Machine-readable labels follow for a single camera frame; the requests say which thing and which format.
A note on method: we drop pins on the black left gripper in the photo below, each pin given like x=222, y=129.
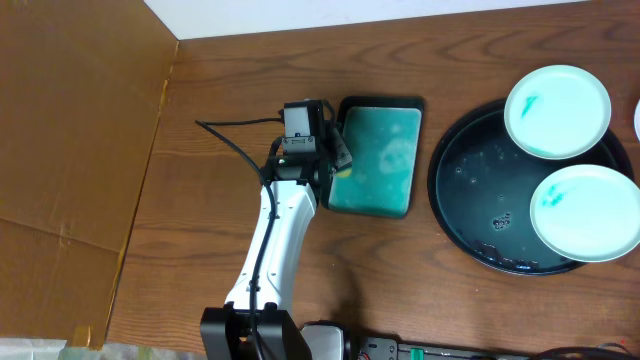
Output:
x=331, y=151

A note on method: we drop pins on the green yellow scrub sponge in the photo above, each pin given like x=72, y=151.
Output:
x=343, y=173

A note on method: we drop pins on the white plate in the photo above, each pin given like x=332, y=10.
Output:
x=636, y=120

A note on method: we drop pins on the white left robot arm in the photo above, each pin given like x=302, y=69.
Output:
x=256, y=321

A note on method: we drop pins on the black rectangular water tray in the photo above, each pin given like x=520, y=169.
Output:
x=382, y=134

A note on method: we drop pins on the round black serving tray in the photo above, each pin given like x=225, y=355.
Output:
x=480, y=185

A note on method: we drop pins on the mint plate far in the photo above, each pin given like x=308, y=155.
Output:
x=557, y=112

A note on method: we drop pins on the mint plate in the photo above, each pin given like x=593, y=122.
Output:
x=587, y=213
x=557, y=112

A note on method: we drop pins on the mint plate near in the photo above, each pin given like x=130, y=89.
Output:
x=587, y=213

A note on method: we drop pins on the brown cardboard panel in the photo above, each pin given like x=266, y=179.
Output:
x=82, y=86

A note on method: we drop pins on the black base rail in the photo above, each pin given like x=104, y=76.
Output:
x=372, y=348

